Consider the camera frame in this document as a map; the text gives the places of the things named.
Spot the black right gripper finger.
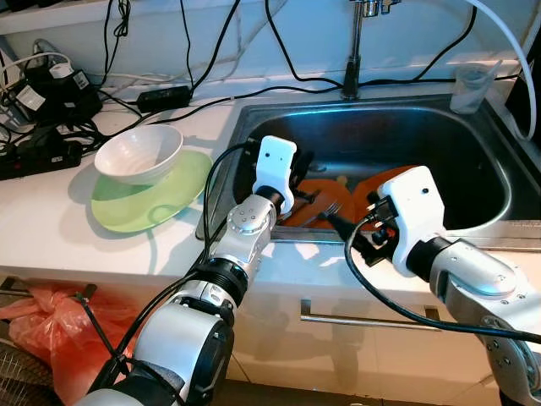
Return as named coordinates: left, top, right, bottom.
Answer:
left=326, top=213, right=364, bottom=246

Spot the metal kitchen faucet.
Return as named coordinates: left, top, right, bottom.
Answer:
left=341, top=0, right=404, bottom=100

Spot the orange plate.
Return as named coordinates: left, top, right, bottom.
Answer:
left=351, top=165, right=424, bottom=222
left=279, top=176, right=356, bottom=228

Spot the stainless steel sink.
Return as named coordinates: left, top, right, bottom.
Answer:
left=196, top=96, right=541, bottom=253

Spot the black power adapter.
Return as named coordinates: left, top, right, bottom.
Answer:
left=135, top=85, right=192, bottom=113

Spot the white ceramic bowl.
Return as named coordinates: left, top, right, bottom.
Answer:
left=94, top=125, right=184, bottom=187

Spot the light green plate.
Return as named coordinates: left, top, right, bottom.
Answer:
left=90, top=150, right=214, bottom=234

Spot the clear plastic cup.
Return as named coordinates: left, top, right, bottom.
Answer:
left=450, top=62, right=494, bottom=115

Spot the black appliance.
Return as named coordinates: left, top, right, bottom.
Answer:
left=505, top=47, right=541, bottom=145

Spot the black labelled power box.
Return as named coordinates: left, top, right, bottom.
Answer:
left=4, top=61, right=102, bottom=128

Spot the black power strip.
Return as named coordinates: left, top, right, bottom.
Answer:
left=0, top=127, right=84, bottom=181

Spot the orange plastic bag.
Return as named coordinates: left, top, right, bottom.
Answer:
left=0, top=286, right=107, bottom=403

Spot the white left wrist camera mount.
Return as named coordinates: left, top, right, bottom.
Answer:
left=253, top=135, right=299, bottom=214

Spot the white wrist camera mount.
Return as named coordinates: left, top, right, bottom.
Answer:
left=374, top=166, right=446, bottom=277
left=253, top=135, right=299, bottom=214

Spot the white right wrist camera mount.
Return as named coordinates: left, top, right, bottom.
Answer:
left=374, top=166, right=446, bottom=277

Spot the silver bar cabinet handle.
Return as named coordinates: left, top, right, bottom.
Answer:
left=300, top=299, right=440, bottom=332

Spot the white water hose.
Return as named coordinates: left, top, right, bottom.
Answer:
left=463, top=0, right=539, bottom=140

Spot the black wire fan grille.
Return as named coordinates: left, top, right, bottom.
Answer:
left=0, top=338, right=53, bottom=403

